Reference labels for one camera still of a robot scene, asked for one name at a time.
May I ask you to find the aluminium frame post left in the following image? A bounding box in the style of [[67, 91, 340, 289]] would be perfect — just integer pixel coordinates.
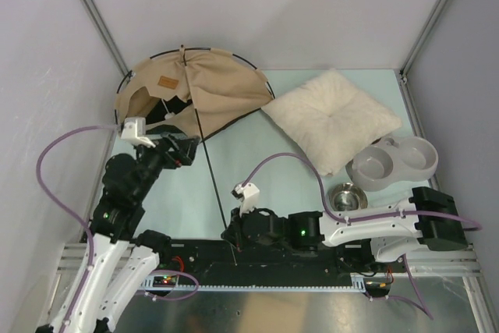
[[80, 0, 129, 76]]

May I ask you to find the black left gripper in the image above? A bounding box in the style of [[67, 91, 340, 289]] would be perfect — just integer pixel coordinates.
[[133, 130, 200, 201]]

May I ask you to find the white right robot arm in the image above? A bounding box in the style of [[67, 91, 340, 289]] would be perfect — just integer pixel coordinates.
[[221, 186, 468, 271]]

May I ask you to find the aluminium frame post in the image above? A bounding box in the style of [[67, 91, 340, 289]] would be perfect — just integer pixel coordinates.
[[80, 0, 129, 76], [399, 0, 452, 83]]

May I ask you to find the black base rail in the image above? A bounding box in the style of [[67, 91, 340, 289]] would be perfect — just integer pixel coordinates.
[[156, 239, 388, 290]]

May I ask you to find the grey double pet bowl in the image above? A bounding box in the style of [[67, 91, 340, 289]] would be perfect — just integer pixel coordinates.
[[345, 136, 439, 192]]

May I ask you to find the cream fluffy cushion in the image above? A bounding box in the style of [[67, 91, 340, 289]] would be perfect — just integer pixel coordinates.
[[262, 69, 402, 176]]

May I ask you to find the tan fabric pet tent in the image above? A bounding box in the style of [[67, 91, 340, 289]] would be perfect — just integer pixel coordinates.
[[113, 46, 274, 141]]

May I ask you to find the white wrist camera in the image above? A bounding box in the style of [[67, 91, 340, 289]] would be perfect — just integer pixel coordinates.
[[232, 182, 260, 217], [120, 117, 156, 148]]

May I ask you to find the aluminium frame post right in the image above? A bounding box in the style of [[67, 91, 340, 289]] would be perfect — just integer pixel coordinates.
[[399, 0, 452, 83]]

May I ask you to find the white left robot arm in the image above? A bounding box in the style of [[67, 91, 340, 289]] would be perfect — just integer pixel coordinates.
[[37, 133, 200, 332]]

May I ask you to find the stainless steel bowl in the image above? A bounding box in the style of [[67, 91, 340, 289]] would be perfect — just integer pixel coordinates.
[[327, 182, 368, 212]]

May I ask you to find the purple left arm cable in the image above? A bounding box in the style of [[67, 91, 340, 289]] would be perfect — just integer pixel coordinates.
[[35, 124, 122, 330]]

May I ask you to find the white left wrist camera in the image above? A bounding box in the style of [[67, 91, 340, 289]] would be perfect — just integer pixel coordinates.
[[120, 117, 156, 148]]

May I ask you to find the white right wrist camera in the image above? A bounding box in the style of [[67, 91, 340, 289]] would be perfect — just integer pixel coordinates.
[[232, 182, 260, 217]]

